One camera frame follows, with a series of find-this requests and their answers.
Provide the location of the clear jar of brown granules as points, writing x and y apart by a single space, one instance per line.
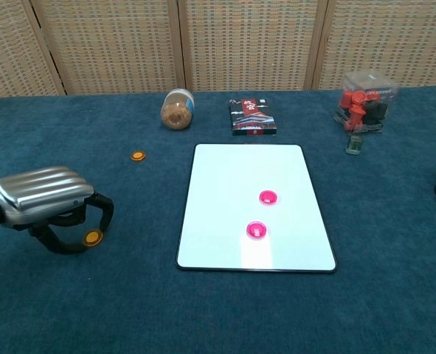
176 114

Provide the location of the orange disc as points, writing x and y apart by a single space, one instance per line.
93 237
138 155

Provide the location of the teal felt table cloth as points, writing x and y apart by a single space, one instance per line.
92 302

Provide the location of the woven rattan folding screen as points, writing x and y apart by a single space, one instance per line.
239 44

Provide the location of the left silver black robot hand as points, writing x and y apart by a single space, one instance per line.
40 191

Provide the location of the small dark green clip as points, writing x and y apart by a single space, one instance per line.
354 145

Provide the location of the clear box of red black pieces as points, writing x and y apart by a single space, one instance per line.
365 103

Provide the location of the black red printed card box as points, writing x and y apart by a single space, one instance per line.
252 116

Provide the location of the white rectangular board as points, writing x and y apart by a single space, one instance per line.
217 184

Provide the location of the pink disc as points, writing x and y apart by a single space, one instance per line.
268 197
256 230

